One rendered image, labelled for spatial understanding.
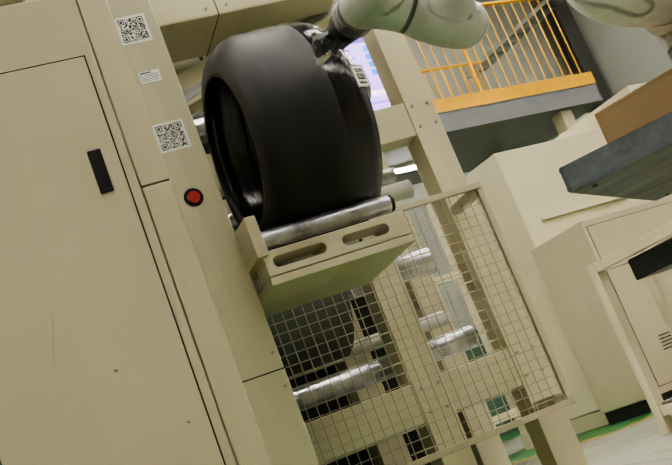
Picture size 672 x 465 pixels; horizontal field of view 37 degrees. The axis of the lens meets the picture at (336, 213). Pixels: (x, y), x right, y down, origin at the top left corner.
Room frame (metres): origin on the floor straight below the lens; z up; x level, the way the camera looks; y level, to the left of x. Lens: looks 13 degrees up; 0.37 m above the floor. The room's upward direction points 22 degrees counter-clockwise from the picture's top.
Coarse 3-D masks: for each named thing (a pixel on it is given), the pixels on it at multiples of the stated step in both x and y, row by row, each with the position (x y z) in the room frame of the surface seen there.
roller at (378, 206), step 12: (360, 204) 2.31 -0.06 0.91; (372, 204) 2.31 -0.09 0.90; (384, 204) 2.32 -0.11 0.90; (312, 216) 2.27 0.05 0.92; (324, 216) 2.27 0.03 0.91; (336, 216) 2.28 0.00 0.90; (348, 216) 2.29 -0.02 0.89; (360, 216) 2.30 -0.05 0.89; (372, 216) 2.32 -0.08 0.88; (276, 228) 2.23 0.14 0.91; (288, 228) 2.24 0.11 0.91; (300, 228) 2.25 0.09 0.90; (312, 228) 2.26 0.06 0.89; (324, 228) 2.27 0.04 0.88; (336, 228) 2.30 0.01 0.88; (264, 240) 2.21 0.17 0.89; (276, 240) 2.23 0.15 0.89; (288, 240) 2.24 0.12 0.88
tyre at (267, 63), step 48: (240, 48) 2.20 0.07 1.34; (288, 48) 2.20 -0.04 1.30; (240, 96) 2.19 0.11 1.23; (288, 96) 2.15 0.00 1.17; (336, 96) 2.19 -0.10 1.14; (240, 144) 2.64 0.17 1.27; (288, 144) 2.16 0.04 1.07; (336, 144) 2.21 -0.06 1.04; (240, 192) 2.64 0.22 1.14; (288, 192) 2.22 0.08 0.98; (336, 192) 2.27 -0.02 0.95
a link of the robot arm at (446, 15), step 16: (432, 0) 1.82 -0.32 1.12; (448, 0) 1.82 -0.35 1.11; (464, 0) 1.83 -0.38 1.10; (416, 16) 1.83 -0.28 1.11; (432, 16) 1.83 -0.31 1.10; (448, 16) 1.84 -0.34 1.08; (464, 16) 1.85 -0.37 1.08; (480, 16) 1.87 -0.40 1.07; (416, 32) 1.86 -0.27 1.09; (432, 32) 1.86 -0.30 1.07; (448, 32) 1.86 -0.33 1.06; (464, 32) 1.87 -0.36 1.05; (480, 32) 1.88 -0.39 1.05; (464, 48) 1.92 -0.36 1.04
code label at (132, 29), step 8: (128, 16) 2.25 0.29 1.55; (136, 16) 2.26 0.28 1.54; (144, 16) 2.26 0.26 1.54; (120, 24) 2.24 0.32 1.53; (128, 24) 2.25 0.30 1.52; (136, 24) 2.25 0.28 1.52; (144, 24) 2.26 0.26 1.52; (120, 32) 2.24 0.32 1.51; (128, 32) 2.24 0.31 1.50; (136, 32) 2.25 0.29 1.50; (144, 32) 2.26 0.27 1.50; (128, 40) 2.24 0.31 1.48; (136, 40) 2.25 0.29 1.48; (144, 40) 2.25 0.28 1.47
